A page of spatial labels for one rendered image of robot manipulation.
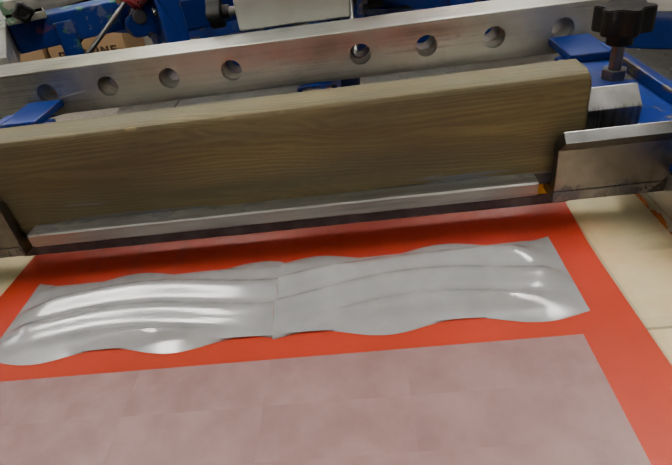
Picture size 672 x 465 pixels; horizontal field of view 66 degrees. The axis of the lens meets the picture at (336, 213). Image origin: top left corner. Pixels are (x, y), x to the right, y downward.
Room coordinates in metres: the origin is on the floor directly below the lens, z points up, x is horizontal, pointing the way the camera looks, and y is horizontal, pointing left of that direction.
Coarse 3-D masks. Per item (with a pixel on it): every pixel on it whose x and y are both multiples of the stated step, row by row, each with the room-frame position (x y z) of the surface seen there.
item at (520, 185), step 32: (352, 192) 0.30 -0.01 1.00; (384, 192) 0.29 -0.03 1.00; (416, 192) 0.29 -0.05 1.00; (448, 192) 0.28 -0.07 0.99; (480, 192) 0.28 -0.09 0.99; (512, 192) 0.28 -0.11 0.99; (64, 224) 0.31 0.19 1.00; (96, 224) 0.31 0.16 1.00; (128, 224) 0.30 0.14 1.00; (160, 224) 0.30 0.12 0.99; (192, 224) 0.30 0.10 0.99; (224, 224) 0.29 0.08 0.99
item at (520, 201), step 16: (416, 208) 0.30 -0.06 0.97; (432, 208) 0.30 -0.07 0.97; (448, 208) 0.30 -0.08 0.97; (464, 208) 0.30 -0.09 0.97; (480, 208) 0.30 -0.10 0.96; (496, 208) 0.30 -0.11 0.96; (256, 224) 0.32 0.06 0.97; (272, 224) 0.31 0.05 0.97; (288, 224) 0.31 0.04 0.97; (304, 224) 0.31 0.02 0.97; (320, 224) 0.31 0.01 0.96; (336, 224) 0.31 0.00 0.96; (112, 240) 0.33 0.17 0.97; (128, 240) 0.32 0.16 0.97; (144, 240) 0.32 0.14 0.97; (160, 240) 0.32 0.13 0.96; (176, 240) 0.32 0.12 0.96
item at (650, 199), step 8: (648, 192) 0.29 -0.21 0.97; (656, 192) 0.28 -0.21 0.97; (664, 192) 0.27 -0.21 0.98; (640, 200) 0.29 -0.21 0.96; (648, 200) 0.28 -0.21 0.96; (656, 200) 0.28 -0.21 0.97; (664, 200) 0.27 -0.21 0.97; (648, 208) 0.28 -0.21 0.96; (656, 208) 0.27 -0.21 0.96; (664, 208) 0.27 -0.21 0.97; (656, 216) 0.27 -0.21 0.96; (664, 216) 0.26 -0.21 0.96; (664, 224) 0.26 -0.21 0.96
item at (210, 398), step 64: (64, 256) 0.33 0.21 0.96; (128, 256) 0.32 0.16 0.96; (192, 256) 0.31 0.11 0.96; (256, 256) 0.30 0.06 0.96; (0, 320) 0.27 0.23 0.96; (0, 384) 0.21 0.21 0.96; (64, 384) 0.20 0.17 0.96; (128, 384) 0.20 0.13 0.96; (192, 384) 0.19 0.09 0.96; (256, 384) 0.18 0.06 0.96; (0, 448) 0.17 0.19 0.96; (64, 448) 0.16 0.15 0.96; (128, 448) 0.16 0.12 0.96; (192, 448) 0.15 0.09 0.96; (256, 448) 0.15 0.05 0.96
